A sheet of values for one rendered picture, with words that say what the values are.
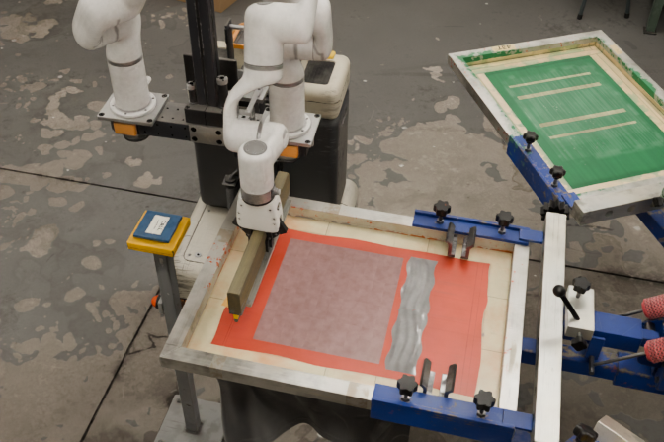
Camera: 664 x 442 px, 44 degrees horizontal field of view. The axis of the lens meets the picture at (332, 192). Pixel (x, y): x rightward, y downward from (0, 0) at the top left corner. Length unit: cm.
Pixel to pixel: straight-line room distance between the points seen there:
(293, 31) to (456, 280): 77
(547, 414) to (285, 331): 62
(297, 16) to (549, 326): 88
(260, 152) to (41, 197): 225
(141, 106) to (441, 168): 192
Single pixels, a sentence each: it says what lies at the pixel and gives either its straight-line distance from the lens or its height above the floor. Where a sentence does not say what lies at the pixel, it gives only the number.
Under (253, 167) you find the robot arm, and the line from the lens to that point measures 176.
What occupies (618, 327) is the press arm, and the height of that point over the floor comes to 104.
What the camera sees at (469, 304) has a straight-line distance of 205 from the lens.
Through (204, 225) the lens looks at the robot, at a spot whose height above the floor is 28.
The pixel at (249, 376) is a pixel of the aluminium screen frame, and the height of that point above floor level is 99.
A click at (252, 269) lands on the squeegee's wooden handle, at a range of 187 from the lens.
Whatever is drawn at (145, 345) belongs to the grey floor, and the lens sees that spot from 321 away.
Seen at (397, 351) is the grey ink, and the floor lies 96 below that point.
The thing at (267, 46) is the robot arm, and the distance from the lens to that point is 175.
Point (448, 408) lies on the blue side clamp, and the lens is 181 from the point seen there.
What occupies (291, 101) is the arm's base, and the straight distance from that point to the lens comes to 214.
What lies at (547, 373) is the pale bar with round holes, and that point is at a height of 104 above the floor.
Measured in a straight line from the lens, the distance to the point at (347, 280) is 207.
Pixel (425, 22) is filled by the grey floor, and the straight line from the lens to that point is 499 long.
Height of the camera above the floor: 250
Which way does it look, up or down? 42 degrees down
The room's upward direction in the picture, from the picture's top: 1 degrees clockwise
